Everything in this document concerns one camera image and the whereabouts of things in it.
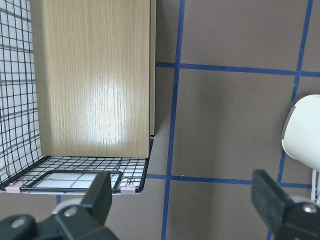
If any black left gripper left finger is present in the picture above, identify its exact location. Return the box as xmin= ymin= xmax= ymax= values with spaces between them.
xmin=81 ymin=171 xmax=112 ymax=225

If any white toaster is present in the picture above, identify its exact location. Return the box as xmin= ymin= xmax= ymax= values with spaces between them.
xmin=281 ymin=94 xmax=320 ymax=172

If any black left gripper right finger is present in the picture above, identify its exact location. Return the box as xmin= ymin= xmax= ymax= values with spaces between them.
xmin=251 ymin=169 xmax=295 ymax=234

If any wire basket with wooden shelf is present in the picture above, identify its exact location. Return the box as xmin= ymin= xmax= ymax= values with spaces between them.
xmin=0 ymin=0 xmax=156 ymax=195

